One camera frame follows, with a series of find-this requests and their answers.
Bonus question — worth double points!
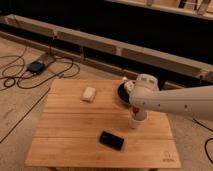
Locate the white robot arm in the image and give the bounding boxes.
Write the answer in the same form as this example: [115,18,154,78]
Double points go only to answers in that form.
[129,74,213,121]

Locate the black bowl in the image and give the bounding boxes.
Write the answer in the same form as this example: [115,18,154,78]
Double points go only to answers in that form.
[117,84,130,105]

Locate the white object in bowl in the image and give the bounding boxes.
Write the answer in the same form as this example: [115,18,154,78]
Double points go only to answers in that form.
[122,77,134,94]

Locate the wooden table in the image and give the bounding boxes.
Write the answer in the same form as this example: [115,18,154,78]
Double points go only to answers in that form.
[25,79,181,168]

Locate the black rectangular box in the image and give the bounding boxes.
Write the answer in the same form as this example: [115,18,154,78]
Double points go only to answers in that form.
[99,131,124,150]

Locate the blue power adapter box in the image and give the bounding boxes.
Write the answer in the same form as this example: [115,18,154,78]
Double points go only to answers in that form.
[27,61,45,74]

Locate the long wooden rail frame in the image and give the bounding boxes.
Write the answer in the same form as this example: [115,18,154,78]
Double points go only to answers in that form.
[0,15,213,84]

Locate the black floor cables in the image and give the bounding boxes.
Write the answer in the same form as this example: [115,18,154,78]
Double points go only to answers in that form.
[0,39,81,90]

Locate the black cable at right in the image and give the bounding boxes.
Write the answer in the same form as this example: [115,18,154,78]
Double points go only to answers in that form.
[193,118,213,165]

